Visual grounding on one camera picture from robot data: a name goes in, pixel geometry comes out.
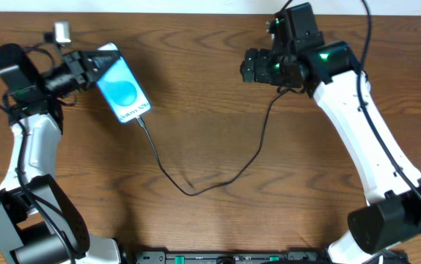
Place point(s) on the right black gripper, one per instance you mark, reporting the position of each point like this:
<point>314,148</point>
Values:
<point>249,65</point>

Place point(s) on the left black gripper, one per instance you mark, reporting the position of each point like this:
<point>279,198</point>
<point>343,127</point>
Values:
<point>77,67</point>

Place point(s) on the blue Galaxy smartphone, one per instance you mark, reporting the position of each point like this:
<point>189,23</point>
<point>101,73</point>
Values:
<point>123,92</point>

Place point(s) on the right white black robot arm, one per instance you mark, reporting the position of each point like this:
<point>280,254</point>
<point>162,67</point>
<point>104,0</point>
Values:
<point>300,61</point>

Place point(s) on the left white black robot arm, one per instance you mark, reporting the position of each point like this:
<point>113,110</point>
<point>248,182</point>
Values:
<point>38,223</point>

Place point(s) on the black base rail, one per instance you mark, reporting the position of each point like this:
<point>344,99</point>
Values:
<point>155,257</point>

